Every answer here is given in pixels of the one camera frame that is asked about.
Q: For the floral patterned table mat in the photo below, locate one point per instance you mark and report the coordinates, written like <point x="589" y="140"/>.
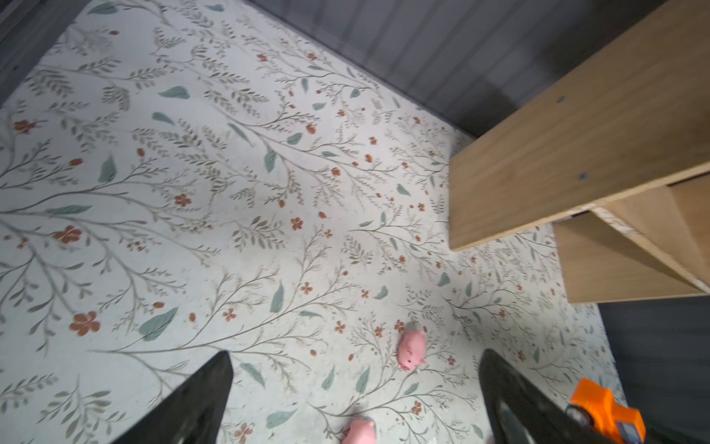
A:
<point x="181" y="178"/>

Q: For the pink toy pig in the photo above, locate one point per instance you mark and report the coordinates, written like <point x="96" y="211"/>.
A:
<point x="361" y="431"/>
<point x="412" y="350"/>

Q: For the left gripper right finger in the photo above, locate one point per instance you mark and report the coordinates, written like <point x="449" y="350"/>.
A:
<point x="520" y="413"/>

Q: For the pink toy pig upper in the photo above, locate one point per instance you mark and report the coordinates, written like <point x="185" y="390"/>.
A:
<point x="412" y="350"/>

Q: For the pink toy pig left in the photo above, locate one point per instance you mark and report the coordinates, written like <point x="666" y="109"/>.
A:
<point x="361" y="431"/>

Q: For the wooden two-tier shelf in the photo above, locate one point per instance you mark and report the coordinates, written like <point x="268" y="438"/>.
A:
<point x="615" y="156"/>

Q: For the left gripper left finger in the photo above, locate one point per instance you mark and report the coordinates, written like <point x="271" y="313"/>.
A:
<point x="193" y="413"/>

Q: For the orange toy car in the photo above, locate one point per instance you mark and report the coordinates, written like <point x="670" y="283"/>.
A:
<point x="593" y="406"/>

